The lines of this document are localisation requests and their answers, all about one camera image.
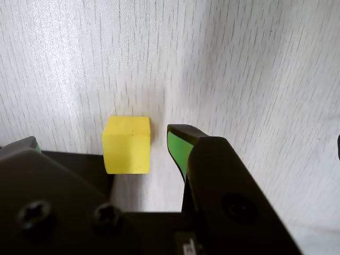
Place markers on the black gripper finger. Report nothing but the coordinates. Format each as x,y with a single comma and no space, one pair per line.
225,186
53,191

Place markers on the yellow cube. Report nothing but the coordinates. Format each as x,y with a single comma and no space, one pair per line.
127,148

